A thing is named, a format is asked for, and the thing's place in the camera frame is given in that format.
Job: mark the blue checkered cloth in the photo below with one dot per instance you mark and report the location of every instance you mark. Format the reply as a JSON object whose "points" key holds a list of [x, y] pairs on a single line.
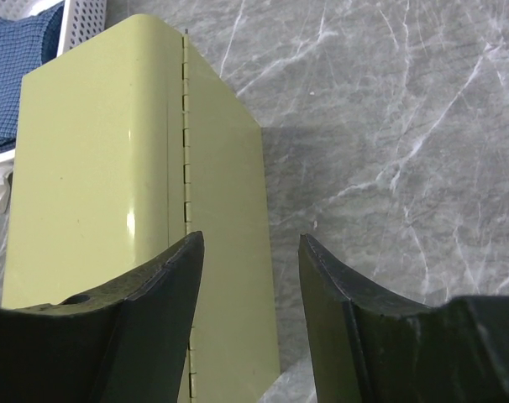
{"points": [[25, 45]]}

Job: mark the white plastic perforated basket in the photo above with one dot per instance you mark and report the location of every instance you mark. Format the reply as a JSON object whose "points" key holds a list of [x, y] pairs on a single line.
{"points": [[81, 21]]}

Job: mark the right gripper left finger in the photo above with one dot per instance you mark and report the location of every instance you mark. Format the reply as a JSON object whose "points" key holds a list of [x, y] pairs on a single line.
{"points": [[123, 341]]}

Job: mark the olive green metal drawer box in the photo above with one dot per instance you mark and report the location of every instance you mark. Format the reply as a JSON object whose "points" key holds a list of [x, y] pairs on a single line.
{"points": [[126, 144]]}

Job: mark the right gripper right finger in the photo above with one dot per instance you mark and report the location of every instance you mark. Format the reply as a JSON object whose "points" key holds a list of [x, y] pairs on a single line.
{"points": [[368, 344]]}

